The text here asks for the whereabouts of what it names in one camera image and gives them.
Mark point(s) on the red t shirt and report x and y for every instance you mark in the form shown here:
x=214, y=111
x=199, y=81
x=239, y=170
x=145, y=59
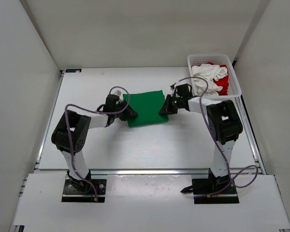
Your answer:
x=218, y=76

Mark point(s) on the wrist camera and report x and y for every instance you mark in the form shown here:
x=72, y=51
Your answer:
x=117, y=93
x=184, y=90

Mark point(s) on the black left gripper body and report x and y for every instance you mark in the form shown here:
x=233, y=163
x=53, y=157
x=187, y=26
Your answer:
x=122, y=108

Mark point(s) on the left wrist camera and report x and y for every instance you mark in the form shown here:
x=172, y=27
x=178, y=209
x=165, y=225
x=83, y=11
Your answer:
x=117, y=93

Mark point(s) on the green t shirt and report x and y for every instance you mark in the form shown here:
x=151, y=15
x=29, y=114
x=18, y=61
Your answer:
x=147, y=105

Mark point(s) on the aluminium table rail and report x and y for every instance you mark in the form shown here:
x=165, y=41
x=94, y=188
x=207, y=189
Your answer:
x=251, y=171

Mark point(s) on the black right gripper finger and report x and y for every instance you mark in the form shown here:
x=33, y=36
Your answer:
x=164, y=111
x=168, y=102

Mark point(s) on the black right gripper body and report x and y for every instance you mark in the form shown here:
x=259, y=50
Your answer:
x=176, y=104

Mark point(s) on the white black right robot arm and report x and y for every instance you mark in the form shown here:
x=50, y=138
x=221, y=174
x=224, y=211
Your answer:
x=224, y=126

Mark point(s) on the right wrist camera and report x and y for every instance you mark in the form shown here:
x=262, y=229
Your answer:
x=184, y=90

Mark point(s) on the white plastic basket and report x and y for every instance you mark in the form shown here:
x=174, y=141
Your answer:
x=234, y=89

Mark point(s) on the white t shirt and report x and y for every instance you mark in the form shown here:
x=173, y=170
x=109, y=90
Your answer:
x=199, y=73

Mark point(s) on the dark table label sticker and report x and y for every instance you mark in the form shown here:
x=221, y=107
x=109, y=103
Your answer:
x=73, y=70

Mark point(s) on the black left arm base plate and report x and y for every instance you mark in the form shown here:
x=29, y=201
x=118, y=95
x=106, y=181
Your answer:
x=86, y=194

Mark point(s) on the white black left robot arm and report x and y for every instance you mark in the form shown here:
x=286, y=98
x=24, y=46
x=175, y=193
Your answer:
x=69, y=135

